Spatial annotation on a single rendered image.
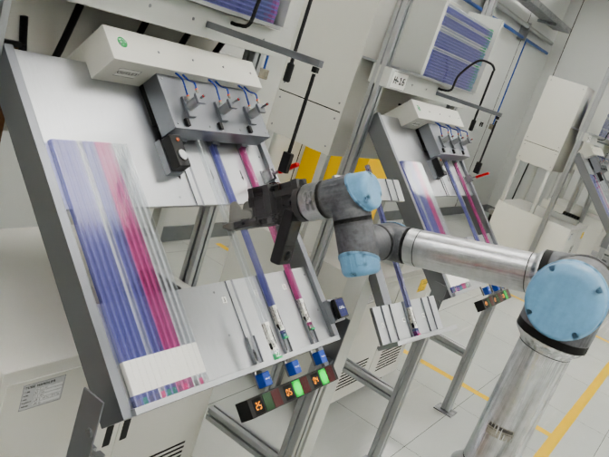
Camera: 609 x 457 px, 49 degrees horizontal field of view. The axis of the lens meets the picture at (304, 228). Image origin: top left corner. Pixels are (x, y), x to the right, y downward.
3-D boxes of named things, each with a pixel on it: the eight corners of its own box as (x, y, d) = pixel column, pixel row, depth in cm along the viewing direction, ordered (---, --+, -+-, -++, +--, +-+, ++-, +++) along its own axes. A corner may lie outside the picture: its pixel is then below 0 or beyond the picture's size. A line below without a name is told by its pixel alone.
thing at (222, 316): (323, 340, 168) (333, 336, 166) (117, 415, 113) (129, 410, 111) (296, 269, 171) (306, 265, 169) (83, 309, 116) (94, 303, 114)
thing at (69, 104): (265, 209, 176) (280, 201, 173) (46, 220, 121) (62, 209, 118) (223, 99, 182) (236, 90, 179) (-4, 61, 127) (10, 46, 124)
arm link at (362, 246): (396, 268, 131) (387, 213, 131) (371, 275, 121) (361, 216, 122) (362, 273, 135) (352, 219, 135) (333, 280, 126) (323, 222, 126)
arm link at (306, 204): (337, 218, 133) (315, 218, 126) (318, 221, 136) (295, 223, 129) (331, 180, 133) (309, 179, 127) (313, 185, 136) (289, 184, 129)
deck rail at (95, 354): (111, 425, 114) (132, 416, 111) (101, 429, 112) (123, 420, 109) (-5, 62, 127) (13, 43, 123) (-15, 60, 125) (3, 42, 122)
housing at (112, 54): (225, 114, 181) (263, 88, 174) (74, 93, 141) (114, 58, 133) (216, 88, 183) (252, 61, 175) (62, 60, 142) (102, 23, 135)
